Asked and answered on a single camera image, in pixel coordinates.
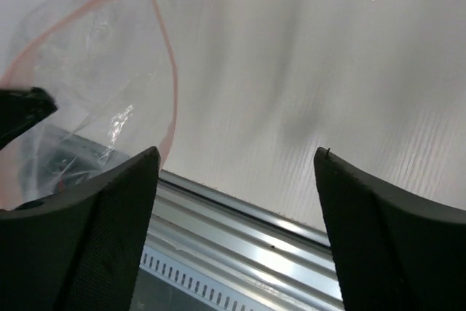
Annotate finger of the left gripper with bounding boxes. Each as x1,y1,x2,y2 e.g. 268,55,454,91
0,87,58,149

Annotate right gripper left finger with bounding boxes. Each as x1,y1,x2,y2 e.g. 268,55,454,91
1,147,160,310

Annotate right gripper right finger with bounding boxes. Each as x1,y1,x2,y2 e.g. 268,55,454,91
314,148,465,310

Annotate clear zip top bag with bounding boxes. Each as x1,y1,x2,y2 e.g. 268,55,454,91
1,0,178,210

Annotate aluminium rail frame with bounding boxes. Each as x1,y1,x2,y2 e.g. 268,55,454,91
146,170,343,310

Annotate slotted cable duct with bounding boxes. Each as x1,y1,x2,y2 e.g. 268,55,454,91
140,245,243,310

